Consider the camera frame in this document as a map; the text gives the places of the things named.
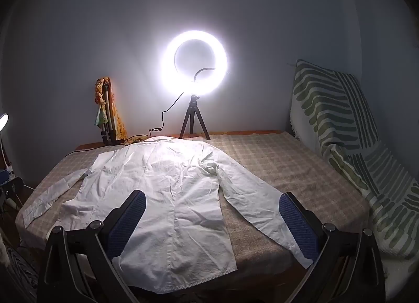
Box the ring light on tripod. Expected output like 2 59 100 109
65 89 190 157

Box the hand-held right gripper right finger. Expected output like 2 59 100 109
278 192 387 303

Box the black ring light tripod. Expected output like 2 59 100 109
179 94 211 141

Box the green striped cushion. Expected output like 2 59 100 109
290 59 419 300

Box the black device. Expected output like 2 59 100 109
0 176 25 213

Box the white long-sleeved shirt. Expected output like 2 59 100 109
24 136 315 294

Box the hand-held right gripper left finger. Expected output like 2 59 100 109
37 189 147 303

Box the beige checked blanket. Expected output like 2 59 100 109
16 130 370 290

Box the white desk lamp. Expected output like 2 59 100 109
0 113 10 173

